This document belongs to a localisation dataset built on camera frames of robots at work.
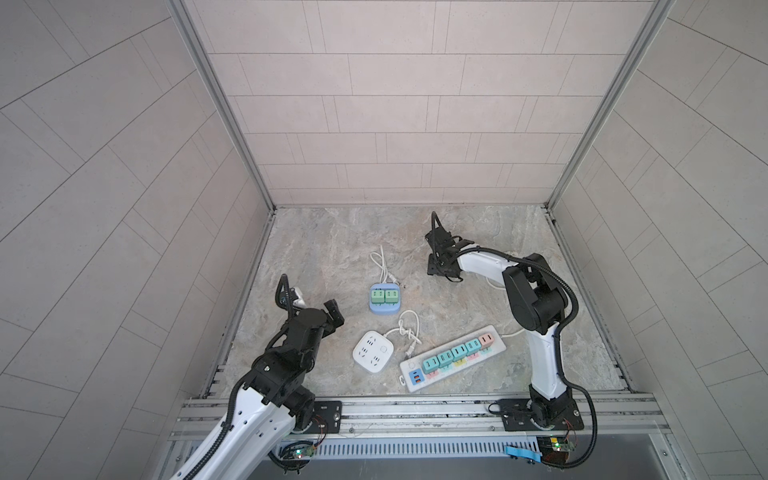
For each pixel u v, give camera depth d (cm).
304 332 53
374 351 79
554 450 68
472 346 76
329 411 73
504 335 84
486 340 77
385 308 87
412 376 75
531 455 65
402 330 83
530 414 70
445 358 74
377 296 85
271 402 49
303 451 65
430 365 73
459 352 75
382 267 97
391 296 85
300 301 66
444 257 75
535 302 54
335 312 68
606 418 71
